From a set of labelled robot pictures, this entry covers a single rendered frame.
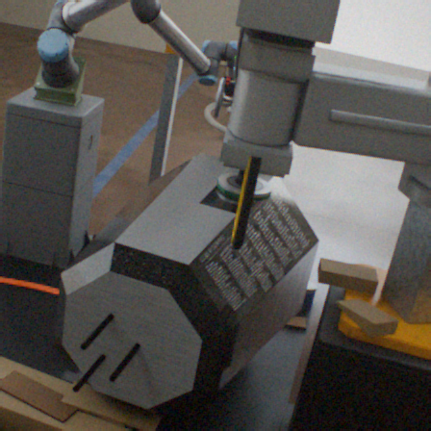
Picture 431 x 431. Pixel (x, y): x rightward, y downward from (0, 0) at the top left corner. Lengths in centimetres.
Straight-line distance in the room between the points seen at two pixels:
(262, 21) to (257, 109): 26
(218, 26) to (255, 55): 754
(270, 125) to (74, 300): 84
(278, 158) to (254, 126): 11
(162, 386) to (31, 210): 168
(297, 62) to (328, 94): 14
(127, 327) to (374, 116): 98
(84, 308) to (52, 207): 146
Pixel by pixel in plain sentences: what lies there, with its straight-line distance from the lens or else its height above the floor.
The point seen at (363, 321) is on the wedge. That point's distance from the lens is 225.
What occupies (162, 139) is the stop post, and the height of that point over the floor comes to 44.
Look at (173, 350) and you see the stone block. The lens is 225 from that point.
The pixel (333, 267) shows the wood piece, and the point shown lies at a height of 83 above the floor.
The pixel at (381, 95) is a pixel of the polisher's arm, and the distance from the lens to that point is 204.
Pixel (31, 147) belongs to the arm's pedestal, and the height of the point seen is 64.
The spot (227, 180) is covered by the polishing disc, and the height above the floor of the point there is 90.
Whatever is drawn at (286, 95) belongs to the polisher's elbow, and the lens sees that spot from 198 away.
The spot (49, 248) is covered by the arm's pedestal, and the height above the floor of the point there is 11.
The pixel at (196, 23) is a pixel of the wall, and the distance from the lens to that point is 952.
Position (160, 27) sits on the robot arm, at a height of 136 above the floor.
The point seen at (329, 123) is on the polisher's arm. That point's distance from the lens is 202.
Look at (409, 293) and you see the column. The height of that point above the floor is 87.
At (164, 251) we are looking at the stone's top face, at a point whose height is 87.
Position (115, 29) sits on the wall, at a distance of 977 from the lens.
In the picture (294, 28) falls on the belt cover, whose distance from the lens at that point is 186.
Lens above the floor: 188
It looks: 23 degrees down
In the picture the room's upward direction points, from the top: 11 degrees clockwise
